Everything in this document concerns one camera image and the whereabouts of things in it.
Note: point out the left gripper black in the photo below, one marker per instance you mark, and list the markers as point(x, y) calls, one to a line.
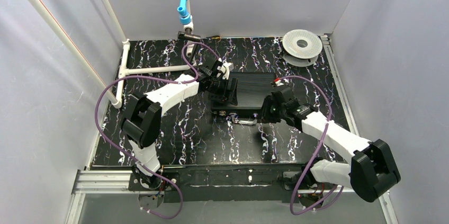
point(224, 87)

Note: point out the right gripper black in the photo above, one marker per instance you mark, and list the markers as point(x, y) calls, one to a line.
point(267, 109)

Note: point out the black poker chip case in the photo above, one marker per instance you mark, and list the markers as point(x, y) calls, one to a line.
point(251, 91)

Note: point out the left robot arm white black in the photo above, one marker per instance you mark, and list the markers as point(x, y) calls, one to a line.
point(142, 117)

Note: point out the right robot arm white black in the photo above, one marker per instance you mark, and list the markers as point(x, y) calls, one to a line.
point(369, 167)

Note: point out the grey filament spool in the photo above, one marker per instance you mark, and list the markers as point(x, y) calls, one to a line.
point(301, 47)

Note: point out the metal pole with clamp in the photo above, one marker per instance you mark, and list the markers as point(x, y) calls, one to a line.
point(187, 34)

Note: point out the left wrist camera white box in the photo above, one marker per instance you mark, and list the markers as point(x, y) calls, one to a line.
point(225, 70)

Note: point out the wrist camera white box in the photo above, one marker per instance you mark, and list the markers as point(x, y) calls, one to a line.
point(225, 70)
point(280, 83)

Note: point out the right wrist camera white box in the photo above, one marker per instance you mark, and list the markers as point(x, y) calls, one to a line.
point(280, 83)

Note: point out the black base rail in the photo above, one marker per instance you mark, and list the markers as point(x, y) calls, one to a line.
point(227, 182)

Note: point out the white PVC pipe frame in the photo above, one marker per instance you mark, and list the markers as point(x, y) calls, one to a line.
point(87, 32)

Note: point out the aluminium rail frame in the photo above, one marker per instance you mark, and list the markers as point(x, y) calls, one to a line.
point(113, 182)

